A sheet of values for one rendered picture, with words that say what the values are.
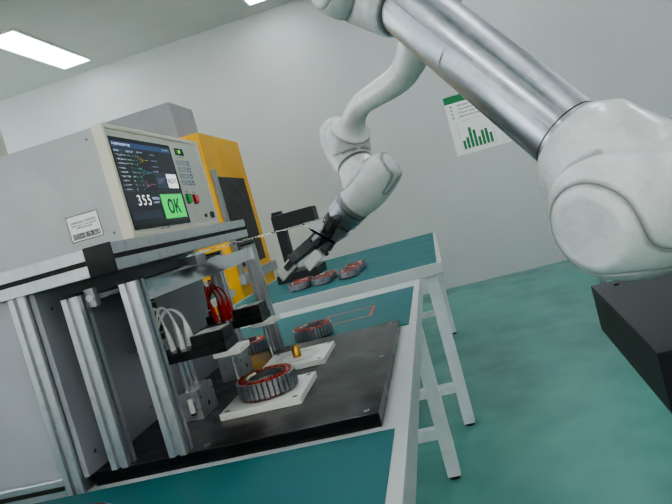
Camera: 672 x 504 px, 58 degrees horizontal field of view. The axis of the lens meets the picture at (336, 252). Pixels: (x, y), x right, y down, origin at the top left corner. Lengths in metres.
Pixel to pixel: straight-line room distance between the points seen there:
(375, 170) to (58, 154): 0.71
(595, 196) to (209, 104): 6.29
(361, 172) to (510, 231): 5.01
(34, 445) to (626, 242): 0.91
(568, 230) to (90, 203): 0.78
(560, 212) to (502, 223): 5.72
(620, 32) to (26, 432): 6.33
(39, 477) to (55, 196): 0.46
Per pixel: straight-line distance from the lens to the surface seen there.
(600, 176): 0.70
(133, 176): 1.16
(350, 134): 1.55
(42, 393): 1.07
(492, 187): 6.41
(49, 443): 1.11
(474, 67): 0.89
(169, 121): 5.24
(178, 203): 1.30
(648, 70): 6.81
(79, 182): 1.14
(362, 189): 1.49
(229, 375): 1.39
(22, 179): 1.20
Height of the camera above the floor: 1.07
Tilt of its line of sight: 3 degrees down
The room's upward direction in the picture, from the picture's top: 15 degrees counter-clockwise
